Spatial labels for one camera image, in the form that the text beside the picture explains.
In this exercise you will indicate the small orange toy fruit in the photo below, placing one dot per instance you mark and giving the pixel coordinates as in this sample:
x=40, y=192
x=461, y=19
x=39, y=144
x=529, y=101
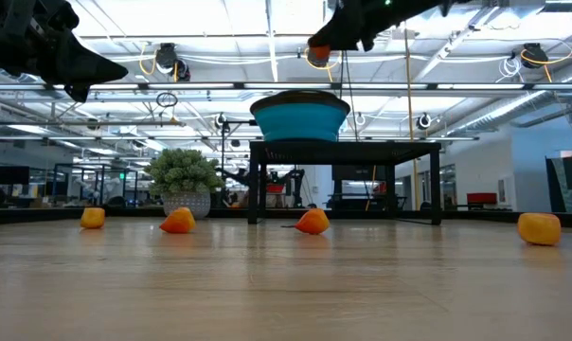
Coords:
x=539, y=228
x=92, y=218
x=178, y=221
x=313, y=221

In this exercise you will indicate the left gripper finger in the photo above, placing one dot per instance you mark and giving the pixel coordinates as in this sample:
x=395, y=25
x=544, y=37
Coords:
x=84, y=59
x=77, y=87

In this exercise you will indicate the black background table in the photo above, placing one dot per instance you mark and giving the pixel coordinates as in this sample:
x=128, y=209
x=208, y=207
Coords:
x=362, y=196

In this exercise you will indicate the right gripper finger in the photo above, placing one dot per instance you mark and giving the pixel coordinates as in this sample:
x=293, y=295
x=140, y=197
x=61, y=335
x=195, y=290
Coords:
x=343, y=41
x=340, y=21

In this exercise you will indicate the blue collapsible bowl grey rim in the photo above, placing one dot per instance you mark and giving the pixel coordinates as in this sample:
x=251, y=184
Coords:
x=300, y=120

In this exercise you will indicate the black perforated metal rack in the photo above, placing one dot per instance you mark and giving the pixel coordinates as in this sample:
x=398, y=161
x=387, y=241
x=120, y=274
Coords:
x=343, y=151

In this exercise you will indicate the background black frame cell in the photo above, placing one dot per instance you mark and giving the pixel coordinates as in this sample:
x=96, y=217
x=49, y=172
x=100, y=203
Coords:
x=96, y=182

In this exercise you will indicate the black aluminium table frame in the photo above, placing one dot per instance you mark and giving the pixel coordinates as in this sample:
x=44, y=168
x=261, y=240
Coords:
x=125, y=214

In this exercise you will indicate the dark panel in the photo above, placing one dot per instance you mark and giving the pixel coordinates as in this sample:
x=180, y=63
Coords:
x=12, y=175

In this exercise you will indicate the green succulent in white pot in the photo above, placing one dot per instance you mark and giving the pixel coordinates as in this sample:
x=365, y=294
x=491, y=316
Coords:
x=182, y=173

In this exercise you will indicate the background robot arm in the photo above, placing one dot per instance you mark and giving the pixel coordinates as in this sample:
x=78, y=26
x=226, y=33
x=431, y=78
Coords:
x=293, y=182

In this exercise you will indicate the red plastic crate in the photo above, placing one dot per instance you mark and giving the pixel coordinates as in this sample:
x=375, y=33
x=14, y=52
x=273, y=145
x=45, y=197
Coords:
x=481, y=197

